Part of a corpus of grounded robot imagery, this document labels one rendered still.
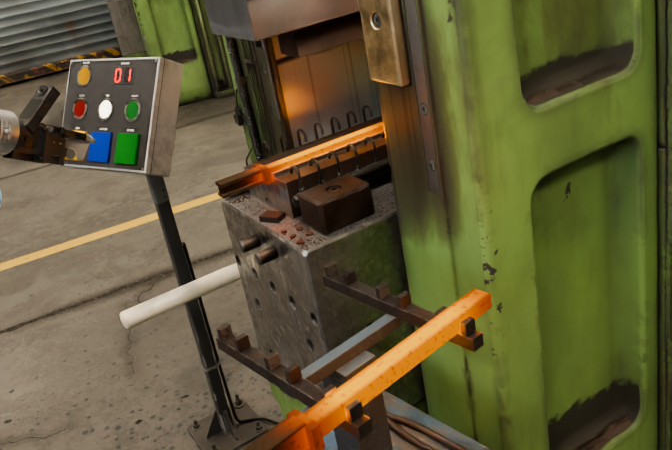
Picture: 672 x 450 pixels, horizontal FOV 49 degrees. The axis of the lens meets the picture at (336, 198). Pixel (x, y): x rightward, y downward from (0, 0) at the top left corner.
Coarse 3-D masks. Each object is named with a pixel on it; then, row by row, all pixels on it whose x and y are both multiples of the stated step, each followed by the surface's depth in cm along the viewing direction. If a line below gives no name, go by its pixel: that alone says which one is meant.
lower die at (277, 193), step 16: (352, 128) 171; (304, 144) 167; (368, 144) 156; (384, 144) 154; (272, 160) 157; (304, 160) 151; (320, 160) 152; (352, 160) 150; (368, 160) 153; (272, 176) 148; (288, 176) 147; (304, 176) 145; (336, 176) 149; (384, 176) 156; (256, 192) 159; (272, 192) 151; (288, 192) 144; (288, 208) 147
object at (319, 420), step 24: (456, 312) 101; (480, 312) 103; (408, 336) 97; (432, 336) 96; (384, 360) 94; (408, 360) 94; (360, 384) 90; (384, 384) 92; (312, 408) 87; (336, 408) 87; (288, 432) 83; (312, 432) 83
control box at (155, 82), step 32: (96, 64) 188; (128, 64) 181; (160, 64) 175; (96, 96) 186; (128, 96) 180; (160, 96) 176; (96, 128) 185; (128, 128) 179; (160, 128) 177; (160, 160) 178
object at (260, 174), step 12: (360, 132) 159; (372, 132) 159; (324, 144) 156; (336, 144) 155; (288, 156) 153; (300, 156) 151; (312, 156) 152; (252, 168) 148; (264, 168) 147; (276, 168) 149; (228, 180) 145; (240, 180) 145; (252, 180) 147; (264, 180) 148; (228, 192) 145; (240, 192) 146
